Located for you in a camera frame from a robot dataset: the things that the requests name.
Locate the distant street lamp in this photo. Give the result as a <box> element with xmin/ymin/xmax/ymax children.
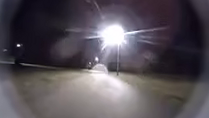
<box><xmin>93</xmin><ymin>56</ymin><xmax>101</xmax><ymax>70</ymax></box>

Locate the bright street lamp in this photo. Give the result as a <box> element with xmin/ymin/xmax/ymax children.
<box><xmin>100</xmin><ymin>24</ymin><xmax>127</xmax><ymax>77</ymax></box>

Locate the grey paved path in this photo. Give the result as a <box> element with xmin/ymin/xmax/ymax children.
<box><xmin>19</xmin><ymin>60</ymin><xmax>173</xmax><ymax>118</ymax></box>

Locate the grass strip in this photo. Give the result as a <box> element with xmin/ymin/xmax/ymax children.
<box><xmin>7</xmin><ymin>63</ymin><xmax>96</xmax><ymax>96</ymax></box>
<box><xmin>107</xmin><ymin>70</ymin><xmax>200</xmax><ymax>109</ymax></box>

